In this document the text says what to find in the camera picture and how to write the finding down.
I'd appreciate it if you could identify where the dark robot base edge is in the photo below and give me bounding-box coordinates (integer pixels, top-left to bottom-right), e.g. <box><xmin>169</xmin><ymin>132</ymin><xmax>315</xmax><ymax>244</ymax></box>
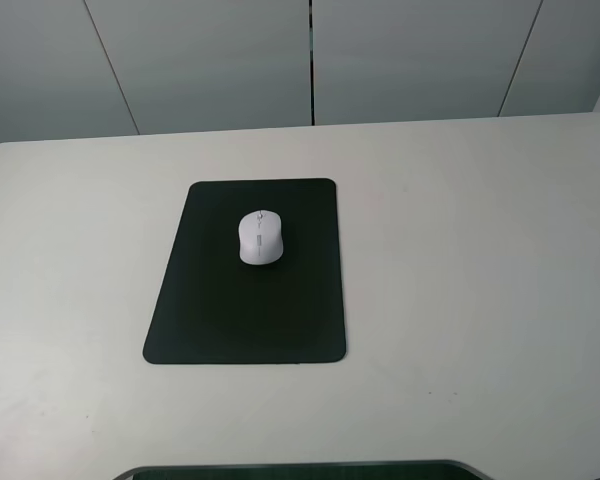
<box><xmin>117</xmin><ymin>460</ymin><xmax>488</xmax><ymax>479</ymax></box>

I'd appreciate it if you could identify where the black mouse pad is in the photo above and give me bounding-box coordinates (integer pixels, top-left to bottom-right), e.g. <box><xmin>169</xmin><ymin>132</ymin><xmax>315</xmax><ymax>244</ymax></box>
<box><xmin>143</xmin><ymin>178</ymin><xmax>347</xmax><ymax>365</ymax></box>

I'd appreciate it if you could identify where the white computer mouse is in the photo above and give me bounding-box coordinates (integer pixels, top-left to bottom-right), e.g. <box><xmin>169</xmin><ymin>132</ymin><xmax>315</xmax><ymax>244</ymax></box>
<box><xmin>238</xmin><ymin>210</ymin><xmax>284</xmax><ymax>266</ymax></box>

